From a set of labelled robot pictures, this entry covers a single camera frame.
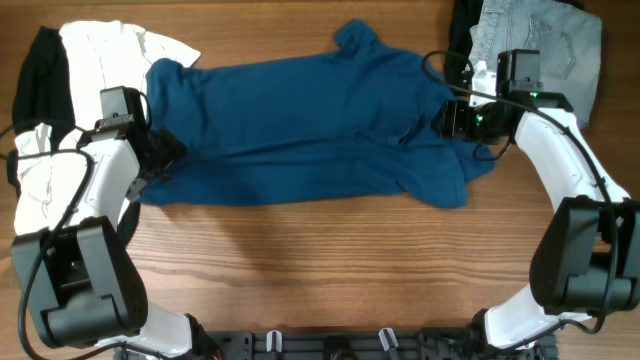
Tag black garment under denim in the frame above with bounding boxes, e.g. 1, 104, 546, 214
444, 0, 484, 86

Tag white crumpled shirt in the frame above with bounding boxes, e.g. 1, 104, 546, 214
13, 19, 202, 236

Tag light blue denim shorts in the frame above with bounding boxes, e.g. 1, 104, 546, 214
469, 0, 602, 128

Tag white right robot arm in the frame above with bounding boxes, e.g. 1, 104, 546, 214
433, 91, 639, 355

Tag teal blue polo shirt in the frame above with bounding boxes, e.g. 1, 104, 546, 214
141, 20, 493, 208

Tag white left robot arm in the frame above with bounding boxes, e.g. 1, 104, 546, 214
10, 86, 219, 359

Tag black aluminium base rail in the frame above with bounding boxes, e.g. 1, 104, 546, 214
113, 327, 559, 360

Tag black garment under white shirt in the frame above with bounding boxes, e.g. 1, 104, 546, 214
5, 25, 143, 246

